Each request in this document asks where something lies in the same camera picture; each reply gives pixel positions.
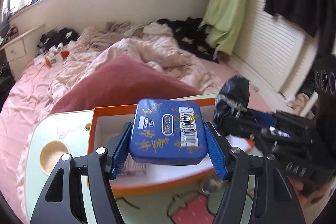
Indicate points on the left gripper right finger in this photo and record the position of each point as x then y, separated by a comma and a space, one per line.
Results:
274, 199

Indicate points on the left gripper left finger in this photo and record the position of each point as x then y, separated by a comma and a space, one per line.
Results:
61, 199

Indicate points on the green cartoon lap table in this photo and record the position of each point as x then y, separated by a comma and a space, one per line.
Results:
145, 193

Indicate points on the green hanging garment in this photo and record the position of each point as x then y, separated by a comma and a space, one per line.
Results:
225, 18

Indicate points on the pink floral blanket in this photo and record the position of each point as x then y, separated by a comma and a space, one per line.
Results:
94, 48

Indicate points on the black lace-trimmed cloth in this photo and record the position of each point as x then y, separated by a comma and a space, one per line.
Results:
231, 101

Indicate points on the person's right hand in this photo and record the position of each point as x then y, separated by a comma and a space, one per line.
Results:
298, 187

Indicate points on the black clothes pile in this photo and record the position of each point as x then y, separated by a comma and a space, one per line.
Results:
191, 37

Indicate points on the blue tin box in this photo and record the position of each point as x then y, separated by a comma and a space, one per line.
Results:
168, 133

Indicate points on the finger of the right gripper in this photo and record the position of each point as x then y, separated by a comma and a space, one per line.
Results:
262, 119
241, 128

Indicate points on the white drawer desk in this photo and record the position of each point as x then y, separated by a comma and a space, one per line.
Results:
22, 50

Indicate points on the small round metal tin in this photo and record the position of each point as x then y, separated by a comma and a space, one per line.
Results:
212, 184

